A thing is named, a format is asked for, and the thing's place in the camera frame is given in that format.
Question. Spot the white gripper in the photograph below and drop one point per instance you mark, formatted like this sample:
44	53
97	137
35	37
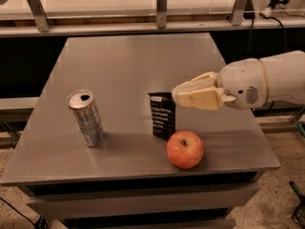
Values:
242	81

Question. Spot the black rxbar chocolate wrapper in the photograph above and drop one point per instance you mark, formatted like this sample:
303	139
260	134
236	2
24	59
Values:
163	114

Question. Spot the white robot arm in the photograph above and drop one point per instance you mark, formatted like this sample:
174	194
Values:
285	77

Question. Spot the red apple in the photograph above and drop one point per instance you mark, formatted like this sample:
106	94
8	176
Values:
185	149

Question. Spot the grey drawer cabinet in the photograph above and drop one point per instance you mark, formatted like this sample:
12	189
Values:
169	202

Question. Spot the silver drink can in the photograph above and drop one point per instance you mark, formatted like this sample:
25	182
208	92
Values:
85	113

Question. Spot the dark object on floor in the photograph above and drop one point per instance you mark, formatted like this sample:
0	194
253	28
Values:
298	216

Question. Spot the right metal bracket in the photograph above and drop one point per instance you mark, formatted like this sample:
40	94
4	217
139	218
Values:
237	14

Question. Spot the metal bracket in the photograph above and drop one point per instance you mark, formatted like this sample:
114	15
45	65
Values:
41	20
161	14
237	14

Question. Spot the middle metal bracket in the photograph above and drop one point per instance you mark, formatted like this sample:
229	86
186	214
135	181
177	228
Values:
161	14

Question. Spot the left metal bracket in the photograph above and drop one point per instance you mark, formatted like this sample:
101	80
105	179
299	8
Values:
41	20

